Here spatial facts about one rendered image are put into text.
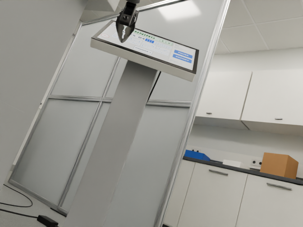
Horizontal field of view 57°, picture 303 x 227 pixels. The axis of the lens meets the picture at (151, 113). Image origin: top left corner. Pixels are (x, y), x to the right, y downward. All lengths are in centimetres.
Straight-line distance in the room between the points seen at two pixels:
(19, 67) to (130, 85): 93
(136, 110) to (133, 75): 18
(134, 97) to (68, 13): 84
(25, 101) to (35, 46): 10
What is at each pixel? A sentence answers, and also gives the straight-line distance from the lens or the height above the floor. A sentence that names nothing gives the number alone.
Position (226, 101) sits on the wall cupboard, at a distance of 382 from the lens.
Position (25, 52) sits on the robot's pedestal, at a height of 54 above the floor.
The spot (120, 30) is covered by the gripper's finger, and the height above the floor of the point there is 103.
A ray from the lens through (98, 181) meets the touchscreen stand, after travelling 131.
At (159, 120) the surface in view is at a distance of 203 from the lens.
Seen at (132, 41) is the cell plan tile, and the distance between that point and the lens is 144.
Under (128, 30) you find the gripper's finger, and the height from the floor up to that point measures 104.
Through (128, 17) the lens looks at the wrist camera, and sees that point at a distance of 127.
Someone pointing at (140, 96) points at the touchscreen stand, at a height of 80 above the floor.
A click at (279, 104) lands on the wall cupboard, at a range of 356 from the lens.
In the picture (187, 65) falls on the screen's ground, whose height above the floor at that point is 100.
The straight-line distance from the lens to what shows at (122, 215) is 201.
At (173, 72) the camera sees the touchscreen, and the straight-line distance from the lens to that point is 133.
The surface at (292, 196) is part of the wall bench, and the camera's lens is 285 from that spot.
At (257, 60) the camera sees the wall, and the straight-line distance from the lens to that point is 443.
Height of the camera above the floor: 40
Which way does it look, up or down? 15 degrees up
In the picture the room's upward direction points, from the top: 19 degrees clockwise
